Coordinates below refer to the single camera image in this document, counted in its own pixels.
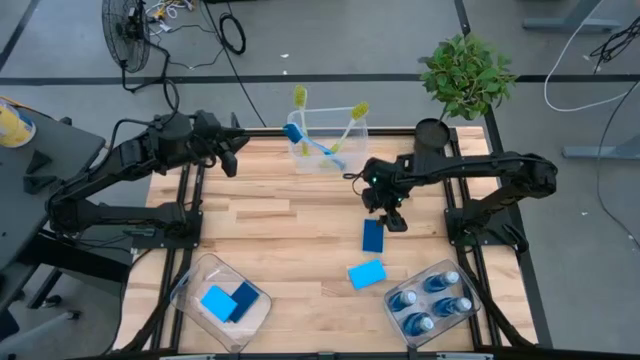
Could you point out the dark blue sponge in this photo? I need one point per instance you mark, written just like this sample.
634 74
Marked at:
372 237
246 297

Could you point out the light blue sponge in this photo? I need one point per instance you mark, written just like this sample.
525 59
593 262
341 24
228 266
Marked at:
218 303
367 274

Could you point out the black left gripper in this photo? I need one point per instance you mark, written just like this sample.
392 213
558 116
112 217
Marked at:
215 137

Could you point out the black aluminium table frame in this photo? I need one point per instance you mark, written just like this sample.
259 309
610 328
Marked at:
390 131

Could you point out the grey chair base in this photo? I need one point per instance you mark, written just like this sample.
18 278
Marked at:
45 327

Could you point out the blue dish brush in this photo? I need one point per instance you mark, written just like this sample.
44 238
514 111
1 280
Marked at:
292 132

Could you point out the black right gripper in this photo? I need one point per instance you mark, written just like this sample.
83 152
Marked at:
387 182

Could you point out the grey desk leg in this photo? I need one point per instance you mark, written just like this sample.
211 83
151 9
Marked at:
570 23
600 151

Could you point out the water bottle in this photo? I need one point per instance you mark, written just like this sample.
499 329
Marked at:
452 305
417 325

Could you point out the clear deep plastic bin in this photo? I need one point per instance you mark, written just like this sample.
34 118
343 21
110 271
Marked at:
325 122

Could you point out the yellow-green dish brush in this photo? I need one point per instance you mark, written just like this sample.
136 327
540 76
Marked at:
300 95
361 110

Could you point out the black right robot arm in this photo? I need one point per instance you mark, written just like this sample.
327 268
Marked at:
475 165

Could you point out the green leafy plant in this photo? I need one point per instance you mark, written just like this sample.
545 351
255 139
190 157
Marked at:
467 75

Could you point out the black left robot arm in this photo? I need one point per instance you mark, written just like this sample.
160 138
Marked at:
100 172

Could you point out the black floor fan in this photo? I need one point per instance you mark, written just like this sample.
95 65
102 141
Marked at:
125 35

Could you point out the blue dish soap bottle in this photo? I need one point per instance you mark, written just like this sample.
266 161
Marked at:
402 300
440 281

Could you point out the black plastic bracket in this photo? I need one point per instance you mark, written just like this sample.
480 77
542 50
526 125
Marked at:
37 184
37 162

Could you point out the black plant pot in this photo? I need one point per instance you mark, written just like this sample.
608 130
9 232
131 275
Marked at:
432 134

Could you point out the clear shallow plastic tray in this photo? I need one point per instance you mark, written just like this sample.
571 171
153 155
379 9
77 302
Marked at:
400 327
200 280

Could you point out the dark grey side table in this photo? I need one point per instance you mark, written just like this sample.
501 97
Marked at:
30 215

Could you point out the yellow canister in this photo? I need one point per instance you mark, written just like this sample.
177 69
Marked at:
15 127

